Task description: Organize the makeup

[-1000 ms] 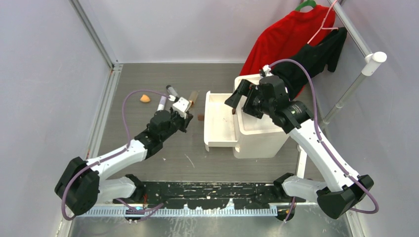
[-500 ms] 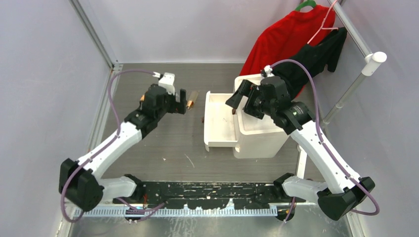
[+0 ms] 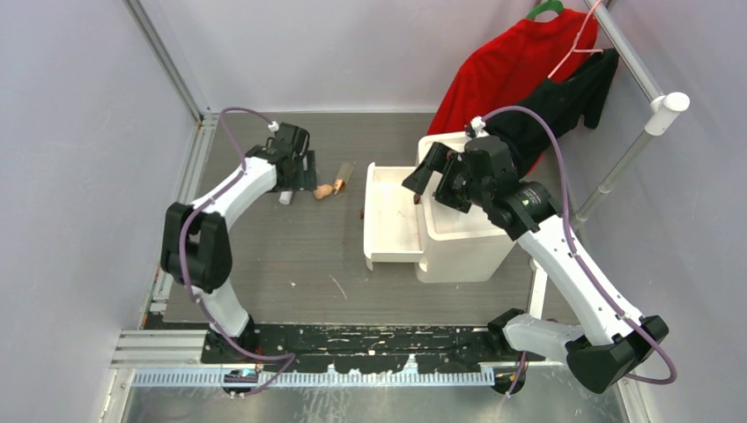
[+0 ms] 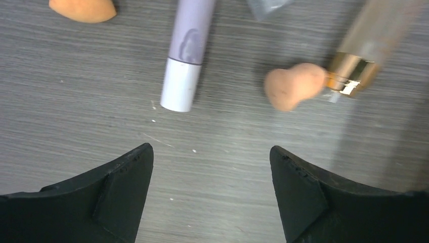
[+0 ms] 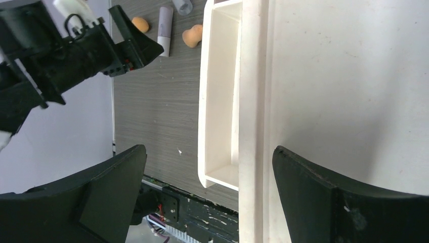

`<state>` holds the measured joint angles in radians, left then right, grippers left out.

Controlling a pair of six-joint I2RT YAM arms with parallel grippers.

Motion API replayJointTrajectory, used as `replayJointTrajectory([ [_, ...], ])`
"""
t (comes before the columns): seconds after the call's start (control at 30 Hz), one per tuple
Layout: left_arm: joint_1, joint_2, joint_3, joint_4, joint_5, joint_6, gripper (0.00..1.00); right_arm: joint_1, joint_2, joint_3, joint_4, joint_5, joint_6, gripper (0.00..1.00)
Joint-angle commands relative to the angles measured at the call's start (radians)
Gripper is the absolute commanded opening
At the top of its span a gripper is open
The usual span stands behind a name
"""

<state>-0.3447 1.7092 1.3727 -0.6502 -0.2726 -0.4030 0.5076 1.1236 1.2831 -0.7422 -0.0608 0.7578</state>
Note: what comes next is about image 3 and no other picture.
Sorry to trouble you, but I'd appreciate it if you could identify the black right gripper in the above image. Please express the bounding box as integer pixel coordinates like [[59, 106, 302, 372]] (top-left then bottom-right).
[[403, 143, 491, 214]]

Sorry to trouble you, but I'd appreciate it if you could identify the white purple tube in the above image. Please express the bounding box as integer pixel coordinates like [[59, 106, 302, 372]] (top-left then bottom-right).
[[278, 190, 294, 205]]

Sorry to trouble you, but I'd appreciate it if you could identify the white drawer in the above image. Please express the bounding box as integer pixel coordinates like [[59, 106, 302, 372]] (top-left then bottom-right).
[[363, 162, 424, 271]]

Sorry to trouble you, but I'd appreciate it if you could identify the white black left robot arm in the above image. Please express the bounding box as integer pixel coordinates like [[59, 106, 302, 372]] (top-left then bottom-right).
[[160, 122, 316, 364]]

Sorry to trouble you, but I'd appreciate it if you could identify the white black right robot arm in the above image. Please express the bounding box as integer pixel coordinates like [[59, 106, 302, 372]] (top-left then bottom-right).
[[403, 136, 669, 394]]

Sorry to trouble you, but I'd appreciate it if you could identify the white drawer cabinet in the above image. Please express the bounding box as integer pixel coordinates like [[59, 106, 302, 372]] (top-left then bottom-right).
[[415, 131, 520, 285]]

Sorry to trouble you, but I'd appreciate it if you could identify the red shirt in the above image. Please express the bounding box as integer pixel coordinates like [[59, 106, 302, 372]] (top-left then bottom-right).
[[427, 10, 598, 135]]

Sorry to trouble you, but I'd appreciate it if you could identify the black shirt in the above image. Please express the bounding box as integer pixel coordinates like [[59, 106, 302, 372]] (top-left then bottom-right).
[[485, 48, 619, 177]]

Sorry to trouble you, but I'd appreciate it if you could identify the pink hanger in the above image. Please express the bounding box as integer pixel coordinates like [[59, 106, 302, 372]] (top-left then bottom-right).
[[547, 0, 603, 79]]

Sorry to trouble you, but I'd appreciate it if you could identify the green hanger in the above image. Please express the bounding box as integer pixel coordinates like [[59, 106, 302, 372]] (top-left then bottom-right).
[[525, 0, 565, 20]]

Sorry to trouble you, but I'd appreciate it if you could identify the metal clothes rack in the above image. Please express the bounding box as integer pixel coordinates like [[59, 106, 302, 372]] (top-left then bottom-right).
[[560, 1, 686, 314]]

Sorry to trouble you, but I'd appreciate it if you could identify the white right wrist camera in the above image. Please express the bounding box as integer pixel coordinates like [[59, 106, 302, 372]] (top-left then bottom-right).
[[464, 116, 489, 139]]

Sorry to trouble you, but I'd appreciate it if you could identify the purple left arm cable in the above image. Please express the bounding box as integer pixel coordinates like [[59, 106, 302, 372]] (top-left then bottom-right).
[[177, 107, 298, 399]]

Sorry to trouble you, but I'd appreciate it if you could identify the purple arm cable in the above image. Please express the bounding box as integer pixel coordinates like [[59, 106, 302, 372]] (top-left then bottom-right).
[[177, 107, 298, 399], [470, 105, 679, 398]]

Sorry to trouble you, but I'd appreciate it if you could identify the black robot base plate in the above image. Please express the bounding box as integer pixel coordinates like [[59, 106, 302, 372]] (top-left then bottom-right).
[[200, 323, 547, 376]]

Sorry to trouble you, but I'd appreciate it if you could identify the aluminium frame rail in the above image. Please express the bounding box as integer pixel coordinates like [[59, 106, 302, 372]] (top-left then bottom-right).
[[109, 0, 220, 423]]

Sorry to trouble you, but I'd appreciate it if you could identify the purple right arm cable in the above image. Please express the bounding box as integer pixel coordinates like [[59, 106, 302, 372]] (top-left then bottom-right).
[[470, 105, 679, 398]]

